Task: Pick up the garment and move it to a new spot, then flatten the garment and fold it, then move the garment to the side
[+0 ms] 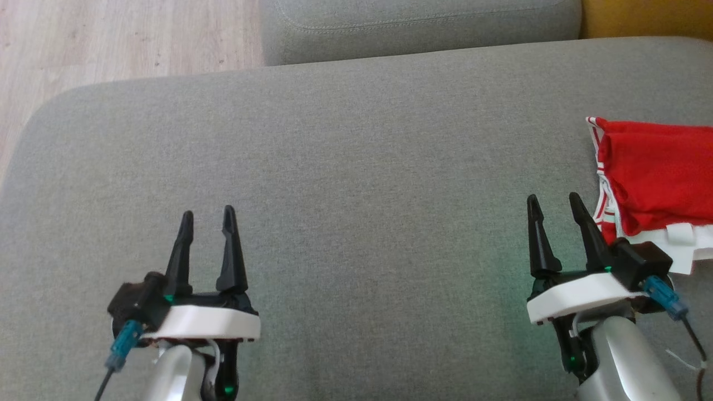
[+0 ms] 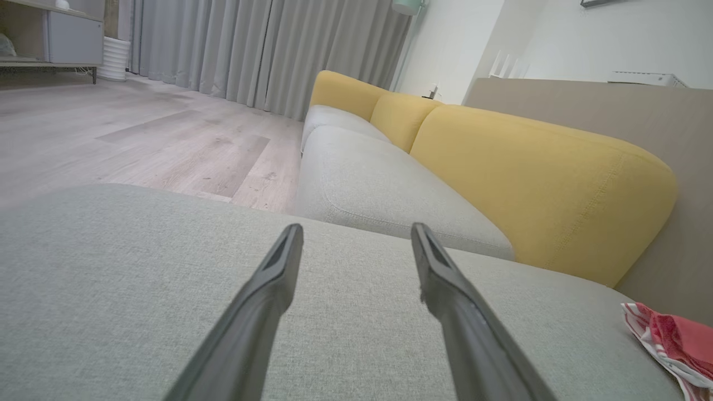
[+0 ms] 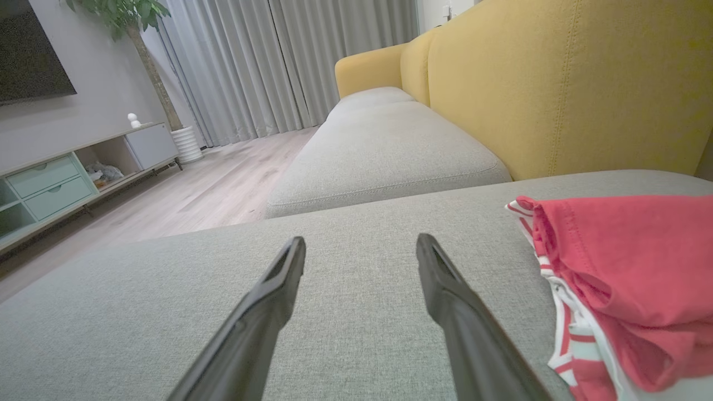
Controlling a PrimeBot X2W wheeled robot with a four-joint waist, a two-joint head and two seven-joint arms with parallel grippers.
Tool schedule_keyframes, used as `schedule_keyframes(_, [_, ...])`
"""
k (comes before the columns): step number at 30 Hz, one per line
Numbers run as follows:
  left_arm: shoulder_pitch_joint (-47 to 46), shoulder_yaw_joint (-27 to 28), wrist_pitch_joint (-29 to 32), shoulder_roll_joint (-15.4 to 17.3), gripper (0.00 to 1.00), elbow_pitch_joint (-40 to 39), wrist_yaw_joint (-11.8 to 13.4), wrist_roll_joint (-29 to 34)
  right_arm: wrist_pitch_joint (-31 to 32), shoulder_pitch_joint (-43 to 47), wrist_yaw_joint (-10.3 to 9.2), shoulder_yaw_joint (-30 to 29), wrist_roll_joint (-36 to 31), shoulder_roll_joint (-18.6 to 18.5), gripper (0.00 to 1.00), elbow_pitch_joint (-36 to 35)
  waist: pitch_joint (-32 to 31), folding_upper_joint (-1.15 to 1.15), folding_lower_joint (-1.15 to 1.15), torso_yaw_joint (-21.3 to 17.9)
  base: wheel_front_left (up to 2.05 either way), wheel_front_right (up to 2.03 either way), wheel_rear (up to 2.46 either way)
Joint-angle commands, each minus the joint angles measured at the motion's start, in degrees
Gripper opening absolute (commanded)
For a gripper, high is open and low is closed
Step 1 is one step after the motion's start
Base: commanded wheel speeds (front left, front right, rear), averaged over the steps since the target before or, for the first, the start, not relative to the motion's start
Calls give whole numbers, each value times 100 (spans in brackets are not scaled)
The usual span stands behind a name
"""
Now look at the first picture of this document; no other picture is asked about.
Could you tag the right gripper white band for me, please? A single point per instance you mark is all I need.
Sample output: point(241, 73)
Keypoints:
point(579, 295)

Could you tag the red basketball jersey number 23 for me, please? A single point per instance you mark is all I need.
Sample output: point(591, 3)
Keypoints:
point(657, 167)

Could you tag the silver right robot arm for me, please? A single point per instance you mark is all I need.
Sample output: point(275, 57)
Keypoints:
point(618, 362)

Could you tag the wide yellow sofa backrest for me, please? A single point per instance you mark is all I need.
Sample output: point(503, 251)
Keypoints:
point(646, 16)

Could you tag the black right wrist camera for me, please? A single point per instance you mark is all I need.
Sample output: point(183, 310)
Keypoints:
point(640, 264)

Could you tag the large grey fabric sofa seat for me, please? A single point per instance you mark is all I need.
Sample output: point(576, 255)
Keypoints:
point(362, 167)

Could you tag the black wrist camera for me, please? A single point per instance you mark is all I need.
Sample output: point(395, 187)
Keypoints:
point(136, 301)
point(640, 264)

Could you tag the grey sofa back cushion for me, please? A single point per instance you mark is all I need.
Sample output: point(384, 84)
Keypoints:
point(418, 28)

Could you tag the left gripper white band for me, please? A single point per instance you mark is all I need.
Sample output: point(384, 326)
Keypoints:
point(206, 323)

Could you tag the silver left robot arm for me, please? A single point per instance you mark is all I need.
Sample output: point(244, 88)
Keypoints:
point(172, 373)

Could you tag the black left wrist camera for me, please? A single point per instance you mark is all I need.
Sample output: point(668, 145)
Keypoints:
point(136, 301)

